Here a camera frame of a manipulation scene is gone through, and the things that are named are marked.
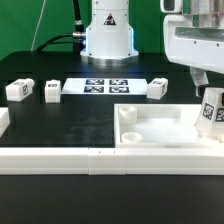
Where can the white square table top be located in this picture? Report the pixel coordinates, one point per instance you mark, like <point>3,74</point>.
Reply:
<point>160,126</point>

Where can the white fiducial marker plate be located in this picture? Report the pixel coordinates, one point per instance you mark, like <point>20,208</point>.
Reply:
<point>105,86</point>

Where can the white U-shaped obstacle fence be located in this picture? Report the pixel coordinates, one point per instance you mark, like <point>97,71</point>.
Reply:
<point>111,161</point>

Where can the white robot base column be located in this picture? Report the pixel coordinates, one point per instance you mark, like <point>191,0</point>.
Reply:
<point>109,37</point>

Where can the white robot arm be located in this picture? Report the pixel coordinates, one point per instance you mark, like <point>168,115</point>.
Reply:
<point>193,33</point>

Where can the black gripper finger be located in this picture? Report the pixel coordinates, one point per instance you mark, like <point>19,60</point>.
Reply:
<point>200,80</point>

